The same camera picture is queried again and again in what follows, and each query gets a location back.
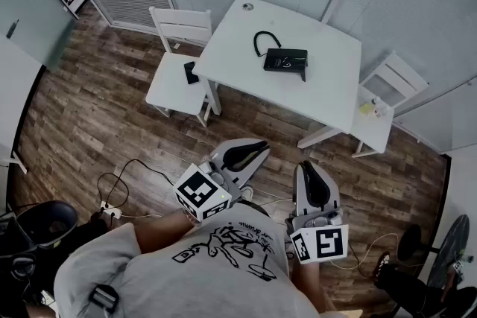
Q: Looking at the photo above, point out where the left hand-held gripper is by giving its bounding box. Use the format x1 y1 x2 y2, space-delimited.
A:
173 138 270 223

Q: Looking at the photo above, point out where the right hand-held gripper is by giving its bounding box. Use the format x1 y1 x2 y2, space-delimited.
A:
285 159 350 265

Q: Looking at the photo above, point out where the person's left forearm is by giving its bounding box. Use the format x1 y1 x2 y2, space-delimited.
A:
133 210 202 255

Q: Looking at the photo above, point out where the person's right forearm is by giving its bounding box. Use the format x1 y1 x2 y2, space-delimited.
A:
292 259 338 314

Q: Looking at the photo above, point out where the white table leg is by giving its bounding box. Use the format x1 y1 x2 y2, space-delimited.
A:
203 76 223 116
297 125 344 150

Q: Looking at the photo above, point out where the white slatted wooden chair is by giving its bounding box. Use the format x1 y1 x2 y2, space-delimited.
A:
351 50 430 159
145 6 214 128

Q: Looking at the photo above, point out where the black smartphone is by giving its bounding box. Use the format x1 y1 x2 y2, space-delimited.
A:
183 61 201 86

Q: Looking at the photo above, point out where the grey printed t-shirt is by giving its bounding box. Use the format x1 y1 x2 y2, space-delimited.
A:
54 199 322 318

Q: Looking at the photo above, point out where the white power strip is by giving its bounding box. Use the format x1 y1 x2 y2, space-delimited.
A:
99 200 123 220

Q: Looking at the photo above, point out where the black office chair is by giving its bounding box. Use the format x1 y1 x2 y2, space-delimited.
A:
0 200 80 273

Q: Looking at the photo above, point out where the beaded wrist bracelet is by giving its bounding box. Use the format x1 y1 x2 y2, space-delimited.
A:
182 209 203 228

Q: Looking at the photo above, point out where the white floor cable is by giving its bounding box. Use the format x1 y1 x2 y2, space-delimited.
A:
329 232 400 272

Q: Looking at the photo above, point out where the black floor cable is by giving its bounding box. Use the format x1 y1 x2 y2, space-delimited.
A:
97 159 176 210

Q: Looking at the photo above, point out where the black pedestal fan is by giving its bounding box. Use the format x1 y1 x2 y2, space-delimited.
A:
396 214 472 290

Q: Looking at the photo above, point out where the black strap buckle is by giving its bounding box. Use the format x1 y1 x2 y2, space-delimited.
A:
88 284 121 314

